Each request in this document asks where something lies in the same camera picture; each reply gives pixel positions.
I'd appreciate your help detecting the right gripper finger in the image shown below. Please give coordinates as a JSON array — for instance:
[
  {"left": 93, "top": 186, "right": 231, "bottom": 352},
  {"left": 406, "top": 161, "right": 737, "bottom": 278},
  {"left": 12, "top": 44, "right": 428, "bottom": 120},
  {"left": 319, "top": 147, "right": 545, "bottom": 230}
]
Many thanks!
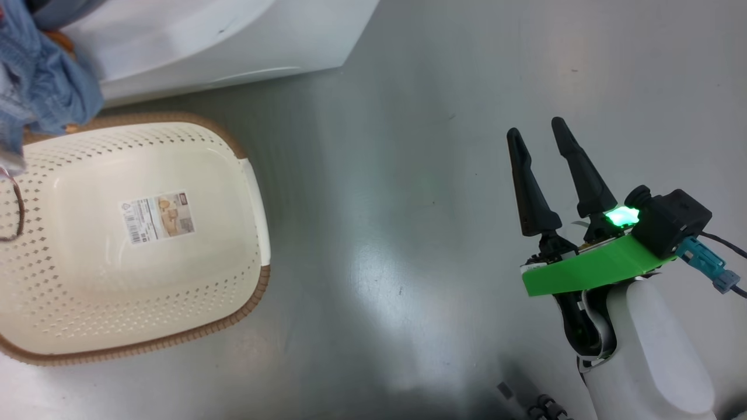
[
  {"left": 507, "top": 128, "right": 563, "bottom": 237},
  {"left": 551, "top": 117, "right": 618, "bottom": 219}
]

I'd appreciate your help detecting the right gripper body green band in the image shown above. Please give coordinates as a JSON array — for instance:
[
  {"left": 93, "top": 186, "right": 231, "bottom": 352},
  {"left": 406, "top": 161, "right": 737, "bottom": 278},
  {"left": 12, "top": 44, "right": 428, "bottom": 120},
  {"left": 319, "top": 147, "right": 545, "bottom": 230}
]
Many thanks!
[{"left": 521, "top": 205, "right": 678, "bottom": 297}]

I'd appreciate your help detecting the blue cartoon-print pajama garment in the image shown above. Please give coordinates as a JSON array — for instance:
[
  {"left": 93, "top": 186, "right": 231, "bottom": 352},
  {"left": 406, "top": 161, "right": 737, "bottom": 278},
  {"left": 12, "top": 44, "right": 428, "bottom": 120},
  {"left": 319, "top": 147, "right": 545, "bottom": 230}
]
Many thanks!
[{"left": 0, "top": 0, "right": 104, "bottom": 176}]

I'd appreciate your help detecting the white front-load washing machine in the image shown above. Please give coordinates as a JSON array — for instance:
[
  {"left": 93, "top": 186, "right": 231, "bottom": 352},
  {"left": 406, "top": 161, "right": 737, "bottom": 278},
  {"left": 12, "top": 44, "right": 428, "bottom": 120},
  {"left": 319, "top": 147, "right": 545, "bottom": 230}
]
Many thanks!
[{"left": 29, "top": 0, "right": 381, "bottom": 109}]

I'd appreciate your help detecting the basket product label sticker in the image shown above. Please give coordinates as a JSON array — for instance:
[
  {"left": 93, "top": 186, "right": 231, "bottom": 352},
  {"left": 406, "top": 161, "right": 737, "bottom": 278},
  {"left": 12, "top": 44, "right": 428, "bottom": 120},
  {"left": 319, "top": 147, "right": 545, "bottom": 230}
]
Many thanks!
[{"left": 121, "top": 190, "right": 196, "bottom": 245}]

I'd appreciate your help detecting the cream perforated laundry basket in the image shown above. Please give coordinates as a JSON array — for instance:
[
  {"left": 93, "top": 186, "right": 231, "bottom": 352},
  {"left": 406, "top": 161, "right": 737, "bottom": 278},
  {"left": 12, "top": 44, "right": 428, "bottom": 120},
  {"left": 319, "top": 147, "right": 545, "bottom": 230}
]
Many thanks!
[{"left": 0, "top": 112, "right": 272, "bottom": 367}]

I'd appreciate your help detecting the grey rubber door seal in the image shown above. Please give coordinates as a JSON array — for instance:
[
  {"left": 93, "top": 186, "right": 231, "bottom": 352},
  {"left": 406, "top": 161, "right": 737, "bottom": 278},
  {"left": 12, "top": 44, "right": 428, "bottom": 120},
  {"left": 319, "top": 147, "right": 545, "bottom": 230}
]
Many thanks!
[{"left": 26, "top": 0, "right": 111, "bottom": 31}]

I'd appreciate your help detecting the teal right camera connector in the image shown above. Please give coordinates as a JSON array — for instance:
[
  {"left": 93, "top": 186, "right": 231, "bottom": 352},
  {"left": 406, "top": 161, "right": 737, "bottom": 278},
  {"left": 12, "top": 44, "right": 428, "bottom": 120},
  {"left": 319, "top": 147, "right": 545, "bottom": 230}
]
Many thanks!
[{"left": 676, "top": 236, "right": 742, "bottom": 294}]

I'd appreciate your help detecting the thin black right camera cable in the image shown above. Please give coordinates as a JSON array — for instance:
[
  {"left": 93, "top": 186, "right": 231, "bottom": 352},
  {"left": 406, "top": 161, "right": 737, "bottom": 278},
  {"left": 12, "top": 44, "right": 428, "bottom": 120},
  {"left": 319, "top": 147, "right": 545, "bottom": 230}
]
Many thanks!
[{"left": 699, "top": 230, "right": 747, "bottom": 298}]

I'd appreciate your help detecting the brown cable with white tag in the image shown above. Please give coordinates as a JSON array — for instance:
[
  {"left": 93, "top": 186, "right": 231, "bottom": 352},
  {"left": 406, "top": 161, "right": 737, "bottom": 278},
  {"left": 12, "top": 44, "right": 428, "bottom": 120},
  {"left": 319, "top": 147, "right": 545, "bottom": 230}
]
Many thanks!
[{"left": 0, "top": 166, "right": 26, "bottom": 243}]

